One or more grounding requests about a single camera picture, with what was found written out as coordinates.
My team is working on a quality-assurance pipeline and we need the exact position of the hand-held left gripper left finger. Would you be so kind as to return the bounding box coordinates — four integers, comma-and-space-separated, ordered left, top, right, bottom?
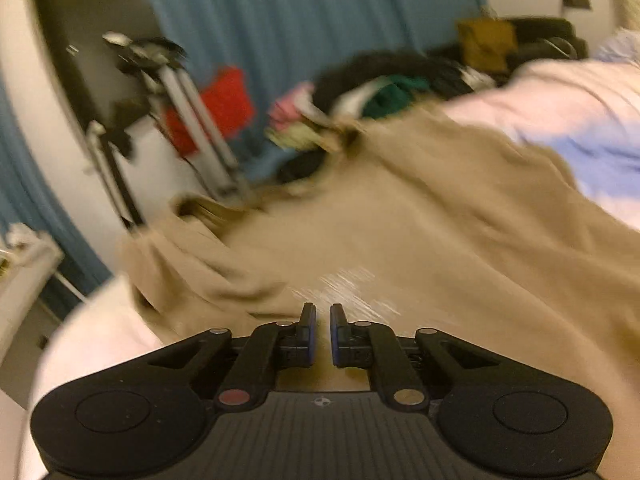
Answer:
145, 303, 318, 413

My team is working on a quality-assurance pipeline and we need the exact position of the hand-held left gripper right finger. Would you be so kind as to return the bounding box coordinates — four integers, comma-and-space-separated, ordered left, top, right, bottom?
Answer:
330, 304, 501, 409

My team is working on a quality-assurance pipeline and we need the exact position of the tan garment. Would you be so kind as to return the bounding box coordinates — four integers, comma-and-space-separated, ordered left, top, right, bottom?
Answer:
117, 105, 640, 411

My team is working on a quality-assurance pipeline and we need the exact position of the dark cloth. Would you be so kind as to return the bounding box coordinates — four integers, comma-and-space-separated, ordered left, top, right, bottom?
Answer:
277, 150, 328, 183

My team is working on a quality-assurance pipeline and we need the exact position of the yellow-green garment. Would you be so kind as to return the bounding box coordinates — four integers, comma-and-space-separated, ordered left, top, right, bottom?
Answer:
265, 125, 331, 152

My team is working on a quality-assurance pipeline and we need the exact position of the pink garment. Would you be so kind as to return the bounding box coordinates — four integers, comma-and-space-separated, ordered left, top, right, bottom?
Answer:
267, 84, 316, 133

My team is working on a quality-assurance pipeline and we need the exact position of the green garment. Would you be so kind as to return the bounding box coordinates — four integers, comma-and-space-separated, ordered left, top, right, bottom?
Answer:
362, 75, 428, 121

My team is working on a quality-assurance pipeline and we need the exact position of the red bag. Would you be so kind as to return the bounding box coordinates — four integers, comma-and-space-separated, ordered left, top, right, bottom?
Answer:
162, 66, 256, 157

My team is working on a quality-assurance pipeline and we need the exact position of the black garment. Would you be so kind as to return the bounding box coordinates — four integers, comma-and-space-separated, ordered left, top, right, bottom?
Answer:
312, 51, 501, 111

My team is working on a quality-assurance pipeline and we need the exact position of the white rack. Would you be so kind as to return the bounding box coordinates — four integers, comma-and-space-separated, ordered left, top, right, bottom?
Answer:
0, 222, 66, 356

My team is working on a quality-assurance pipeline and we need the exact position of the blue curtain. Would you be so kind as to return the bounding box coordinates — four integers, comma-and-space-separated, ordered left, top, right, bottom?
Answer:
0, 75, 113, 321
135, 0, 488, 183

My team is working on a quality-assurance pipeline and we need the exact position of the mustard cushion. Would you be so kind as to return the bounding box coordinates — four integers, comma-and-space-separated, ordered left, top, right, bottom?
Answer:
456, 17, 518, 73

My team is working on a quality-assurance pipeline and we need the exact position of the lilac pillow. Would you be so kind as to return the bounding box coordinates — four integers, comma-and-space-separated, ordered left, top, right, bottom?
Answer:
595, 27, 640, 63

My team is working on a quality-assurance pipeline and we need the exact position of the silver camera tripod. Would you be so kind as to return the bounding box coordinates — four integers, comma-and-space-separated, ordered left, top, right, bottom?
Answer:
85, 32, 251, 231

